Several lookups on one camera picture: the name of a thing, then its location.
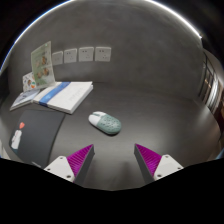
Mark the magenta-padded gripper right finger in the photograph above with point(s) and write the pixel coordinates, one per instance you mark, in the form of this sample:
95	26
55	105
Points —
149	160

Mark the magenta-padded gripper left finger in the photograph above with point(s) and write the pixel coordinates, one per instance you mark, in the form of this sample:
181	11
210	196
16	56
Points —
79	160

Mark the green and white computer mouse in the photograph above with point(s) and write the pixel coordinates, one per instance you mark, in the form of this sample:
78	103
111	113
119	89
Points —
107	124

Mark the black printed mouse pad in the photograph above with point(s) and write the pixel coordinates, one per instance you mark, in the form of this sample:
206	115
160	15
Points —
36	135

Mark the white book with blue stripe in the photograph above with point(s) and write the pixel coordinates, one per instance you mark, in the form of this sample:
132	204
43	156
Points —
68	95

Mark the grey striped booklet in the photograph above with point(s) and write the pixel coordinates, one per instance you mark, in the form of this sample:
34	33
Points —
24	99

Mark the small white colourful card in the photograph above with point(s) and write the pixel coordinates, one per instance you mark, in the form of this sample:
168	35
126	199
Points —
28	81

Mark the green standing leaflet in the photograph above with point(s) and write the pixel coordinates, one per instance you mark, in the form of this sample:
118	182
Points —
42	65

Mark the white ceiling light strip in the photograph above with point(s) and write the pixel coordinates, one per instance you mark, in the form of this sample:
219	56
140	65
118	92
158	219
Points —
181	17

